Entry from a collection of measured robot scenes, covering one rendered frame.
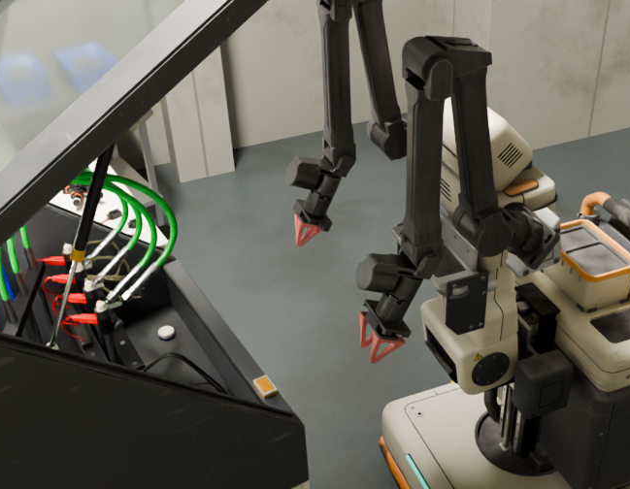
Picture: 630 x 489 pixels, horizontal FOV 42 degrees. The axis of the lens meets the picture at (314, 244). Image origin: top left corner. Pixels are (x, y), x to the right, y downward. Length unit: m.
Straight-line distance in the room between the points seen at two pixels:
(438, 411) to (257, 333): 0.99
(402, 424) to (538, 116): 2.38
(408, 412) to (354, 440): 0.36
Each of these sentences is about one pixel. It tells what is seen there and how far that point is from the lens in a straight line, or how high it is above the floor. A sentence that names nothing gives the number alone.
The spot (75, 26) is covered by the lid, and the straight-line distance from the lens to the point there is 1.38.
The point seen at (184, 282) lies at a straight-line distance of 1.98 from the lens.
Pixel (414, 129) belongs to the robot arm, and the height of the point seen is 1.48.
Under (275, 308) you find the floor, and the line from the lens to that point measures 3.38.
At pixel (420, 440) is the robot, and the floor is 0.28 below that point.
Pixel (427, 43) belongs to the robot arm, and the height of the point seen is 1.63.
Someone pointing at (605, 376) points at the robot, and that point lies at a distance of 2.04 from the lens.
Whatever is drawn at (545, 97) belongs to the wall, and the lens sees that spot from 4.45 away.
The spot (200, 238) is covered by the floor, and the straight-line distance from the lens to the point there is 3.87.
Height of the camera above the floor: 2.11
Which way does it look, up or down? 34 degrees down
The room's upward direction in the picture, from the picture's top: 4 degrees counter-clockwise
